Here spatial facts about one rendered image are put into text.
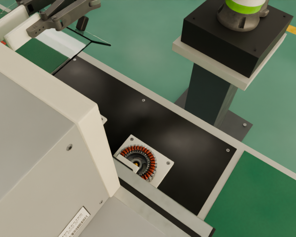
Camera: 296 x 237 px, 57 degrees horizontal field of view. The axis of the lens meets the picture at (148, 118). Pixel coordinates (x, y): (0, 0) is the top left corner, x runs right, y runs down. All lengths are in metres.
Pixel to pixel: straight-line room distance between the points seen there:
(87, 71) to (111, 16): 1.47
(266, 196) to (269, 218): 0.06
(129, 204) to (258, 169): 0.53
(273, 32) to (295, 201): 0.56
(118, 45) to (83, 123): 1.96
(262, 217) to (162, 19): 1.85
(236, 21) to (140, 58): 1.15
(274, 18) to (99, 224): 0.95
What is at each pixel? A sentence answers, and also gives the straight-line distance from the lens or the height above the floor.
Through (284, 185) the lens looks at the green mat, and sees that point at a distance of 0.86.
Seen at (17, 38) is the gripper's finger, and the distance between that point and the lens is 0.50.
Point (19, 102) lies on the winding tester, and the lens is 0.23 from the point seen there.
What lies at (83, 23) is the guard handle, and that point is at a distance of 0.70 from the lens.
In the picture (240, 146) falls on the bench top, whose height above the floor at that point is 0.75.
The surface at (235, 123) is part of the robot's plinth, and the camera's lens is 1.79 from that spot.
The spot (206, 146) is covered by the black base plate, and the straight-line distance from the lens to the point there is 0.81.
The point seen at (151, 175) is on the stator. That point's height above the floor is 0.81.
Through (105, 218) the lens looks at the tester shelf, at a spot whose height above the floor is 1.11.
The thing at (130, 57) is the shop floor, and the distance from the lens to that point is 2.06.
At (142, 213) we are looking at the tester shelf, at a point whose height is 1.12.
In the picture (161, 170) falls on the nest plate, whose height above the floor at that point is 0.78.
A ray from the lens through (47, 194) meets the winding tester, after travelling 0.24.
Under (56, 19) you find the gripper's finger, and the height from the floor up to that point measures 1.19.
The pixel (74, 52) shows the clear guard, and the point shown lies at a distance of 0.62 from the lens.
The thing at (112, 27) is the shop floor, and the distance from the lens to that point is 2.31.
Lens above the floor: 1.49
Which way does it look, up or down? 59 degrees down
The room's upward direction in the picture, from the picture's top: straight up
